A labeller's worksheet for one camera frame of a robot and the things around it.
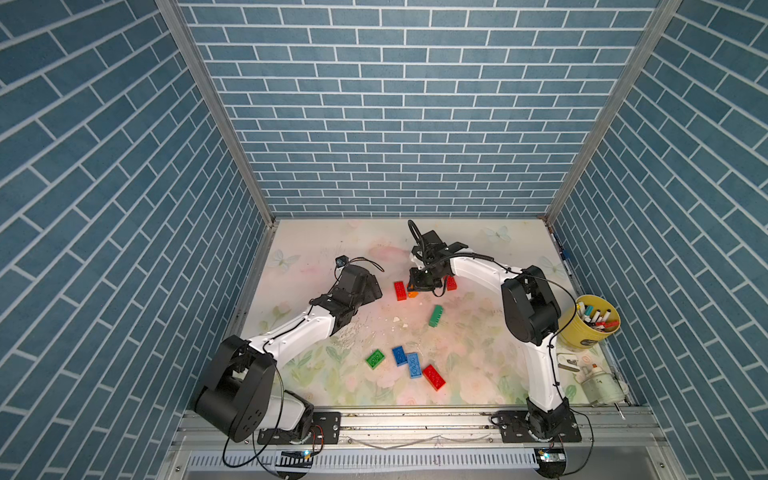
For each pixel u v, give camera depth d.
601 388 0.74
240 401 0.42
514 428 0.73
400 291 0.98
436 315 0.91
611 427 0.76
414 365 0.85
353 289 0.67
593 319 0.83
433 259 0.75
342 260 0.79
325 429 0.73
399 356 0.85
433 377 0.81
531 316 0.55
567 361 0.84
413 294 0.96
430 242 0.81
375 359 0.84
